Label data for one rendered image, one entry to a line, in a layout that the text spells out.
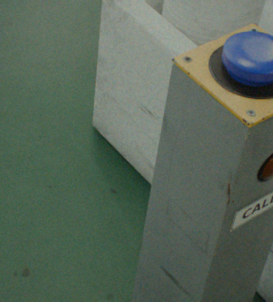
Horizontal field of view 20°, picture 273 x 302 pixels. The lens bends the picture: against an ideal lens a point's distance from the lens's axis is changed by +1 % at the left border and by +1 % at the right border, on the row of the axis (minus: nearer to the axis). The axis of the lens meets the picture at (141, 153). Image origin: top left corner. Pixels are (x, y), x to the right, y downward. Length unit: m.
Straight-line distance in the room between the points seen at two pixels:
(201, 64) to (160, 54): 0.25
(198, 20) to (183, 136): 0.24
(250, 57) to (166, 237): 0.17
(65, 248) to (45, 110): 0.20
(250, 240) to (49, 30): 0.53
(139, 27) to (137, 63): 0.04
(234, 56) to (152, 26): 0.27
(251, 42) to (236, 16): 0.25
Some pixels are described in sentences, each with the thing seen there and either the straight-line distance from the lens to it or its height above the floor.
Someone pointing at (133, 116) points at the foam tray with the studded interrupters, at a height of 0.07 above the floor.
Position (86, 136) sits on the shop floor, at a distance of 0.87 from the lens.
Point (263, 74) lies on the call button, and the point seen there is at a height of 0.33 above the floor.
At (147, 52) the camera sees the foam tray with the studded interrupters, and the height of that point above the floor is 0.16.
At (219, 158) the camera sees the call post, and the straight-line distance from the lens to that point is 0.47.
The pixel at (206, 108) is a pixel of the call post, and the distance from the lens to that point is 0.46.
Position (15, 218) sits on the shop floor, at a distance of 0.78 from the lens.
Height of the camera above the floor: 0.61
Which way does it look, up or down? 45 degrees down
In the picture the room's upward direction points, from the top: 9 degrees clockwise
